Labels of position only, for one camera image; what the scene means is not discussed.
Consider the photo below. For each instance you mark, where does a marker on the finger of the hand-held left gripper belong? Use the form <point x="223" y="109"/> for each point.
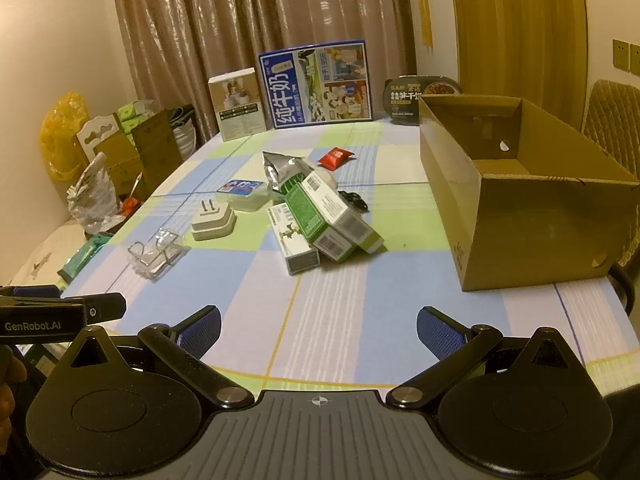
<point x="105" y="306"/>
<point x="30" y="291"/>

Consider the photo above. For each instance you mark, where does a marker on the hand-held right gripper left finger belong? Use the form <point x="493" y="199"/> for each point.
<point x="200" y="331"/>

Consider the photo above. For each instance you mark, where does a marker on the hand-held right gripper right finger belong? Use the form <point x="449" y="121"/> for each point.
<point x="440" y="332"/>

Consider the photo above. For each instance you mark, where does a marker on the large cardboard box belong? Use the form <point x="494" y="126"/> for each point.
<point x="530" y="220"/>

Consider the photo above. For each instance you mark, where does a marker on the blue label floss pick box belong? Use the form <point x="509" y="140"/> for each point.
<point x="242" y="192"/>

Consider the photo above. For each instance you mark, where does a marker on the green white carton box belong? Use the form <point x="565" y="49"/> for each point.
<point x="310" y="210"/>
<point x="355" y="245"/>

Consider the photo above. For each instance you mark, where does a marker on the beige plastic spoon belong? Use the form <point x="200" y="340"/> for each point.
<point x="328" y="178"/>

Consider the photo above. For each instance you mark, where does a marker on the plaid cloth covered desktop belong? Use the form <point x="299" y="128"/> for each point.
<point x="350" y="310"/>

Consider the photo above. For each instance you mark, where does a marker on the person's left hand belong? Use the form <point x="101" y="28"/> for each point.
<point x="12" y="372"/>

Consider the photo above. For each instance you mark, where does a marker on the green wipes packet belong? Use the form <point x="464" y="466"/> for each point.
<point x="82" y="257"/>

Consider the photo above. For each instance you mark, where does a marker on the white power adapter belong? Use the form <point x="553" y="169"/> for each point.
<point x="212" y="222"/>

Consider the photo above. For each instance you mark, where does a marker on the white printed plastic bag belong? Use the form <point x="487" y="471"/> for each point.
<point x="92" y="195"/>

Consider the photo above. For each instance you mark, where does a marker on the white carton with plant print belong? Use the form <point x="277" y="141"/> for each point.
<point x="292" y="245"/>

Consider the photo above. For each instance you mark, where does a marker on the yellow plastic bag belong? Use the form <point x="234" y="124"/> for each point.
<point x="62" y="135"/>

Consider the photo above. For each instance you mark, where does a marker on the small brown cardboard box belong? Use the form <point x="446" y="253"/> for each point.
<point x="150" y="150"/>

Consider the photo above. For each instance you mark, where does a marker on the silver foil bag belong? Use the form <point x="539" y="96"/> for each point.
<point x="282" y="170"/>

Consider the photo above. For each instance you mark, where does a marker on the dark bag with white stripes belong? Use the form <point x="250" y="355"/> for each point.
<point x="184" y="132"/>

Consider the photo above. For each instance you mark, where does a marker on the green tissue packs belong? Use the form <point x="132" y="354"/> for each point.
<point x="132" y="115"/>

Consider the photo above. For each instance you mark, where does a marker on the red snack packet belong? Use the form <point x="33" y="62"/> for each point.
<point x="336" y="158"/>

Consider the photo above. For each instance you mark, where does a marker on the white product picture box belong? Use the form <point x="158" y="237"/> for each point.
<point x="237" y="110"/>

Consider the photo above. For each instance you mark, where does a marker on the black instant rice bowl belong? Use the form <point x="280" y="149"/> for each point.
<point x="405" y="97"/>

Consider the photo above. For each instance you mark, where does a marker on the blue illustrated milk carton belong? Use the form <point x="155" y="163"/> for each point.
<point x="320" y="85"/>

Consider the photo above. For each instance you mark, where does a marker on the quilted chair back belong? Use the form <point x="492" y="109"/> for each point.
<point x="612" y="115"/>

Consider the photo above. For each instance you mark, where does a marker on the yellow hanging tassel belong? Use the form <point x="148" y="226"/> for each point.
<point x="425" y="20"/>

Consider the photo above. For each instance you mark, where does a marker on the wooden door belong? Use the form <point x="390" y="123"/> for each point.
<point x="515" y="25"/>

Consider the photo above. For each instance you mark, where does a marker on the wall switch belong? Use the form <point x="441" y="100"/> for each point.
<point x="635" y="59"/>
<point x="620" y="55"/>

